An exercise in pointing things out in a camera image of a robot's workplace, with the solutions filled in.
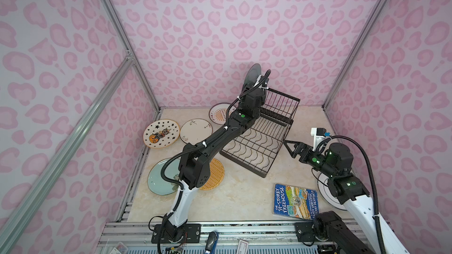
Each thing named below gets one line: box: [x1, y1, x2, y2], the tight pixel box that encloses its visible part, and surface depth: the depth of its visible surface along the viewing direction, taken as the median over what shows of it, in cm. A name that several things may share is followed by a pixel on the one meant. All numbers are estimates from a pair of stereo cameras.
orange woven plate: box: [198, 158, 225, 191], surface depth 90 cm
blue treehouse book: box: [273, 183, 319, 220], surface depth 81 cm
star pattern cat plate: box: [143, 118, 181, 149], surface depth 109 cm
